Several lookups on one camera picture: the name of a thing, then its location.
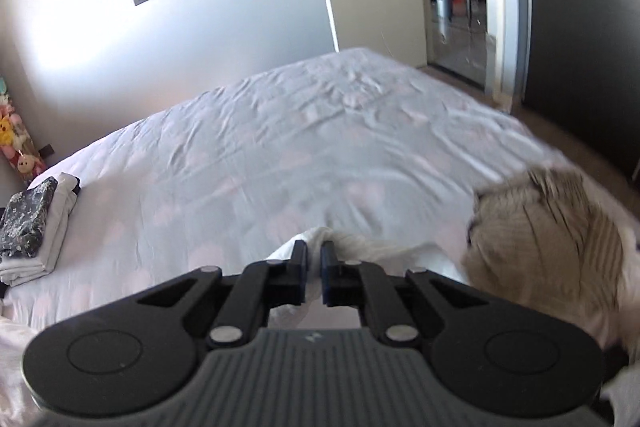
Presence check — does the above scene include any pink dotted bed sheet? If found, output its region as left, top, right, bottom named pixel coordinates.
left=6, top=49, right=639, bottom=426

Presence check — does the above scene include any white folded clothes stack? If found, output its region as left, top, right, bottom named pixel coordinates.
left=1, top=173, right=81, bottom=287

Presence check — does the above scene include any fluffy beige white cat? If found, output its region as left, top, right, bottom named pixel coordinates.
left=461, top=168, right=639, bottom=357

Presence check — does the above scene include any hanging plush toy column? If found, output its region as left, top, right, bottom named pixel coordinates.
left=0, top=79, right=47, bottom=185

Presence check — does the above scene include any black wall socket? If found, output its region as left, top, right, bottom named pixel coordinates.
left=40, top=144, right=54, bottom=157

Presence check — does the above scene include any dark wardrobe panel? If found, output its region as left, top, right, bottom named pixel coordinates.
left=524, top=0, right=639, bottom=185

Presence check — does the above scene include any white crinkled muslin blanket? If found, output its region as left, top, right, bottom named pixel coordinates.
left=259, top=225, right=471, bottom=333

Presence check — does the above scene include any dark floral folded garment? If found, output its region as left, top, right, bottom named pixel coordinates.
left=1, top=176, right=58, bottom=259

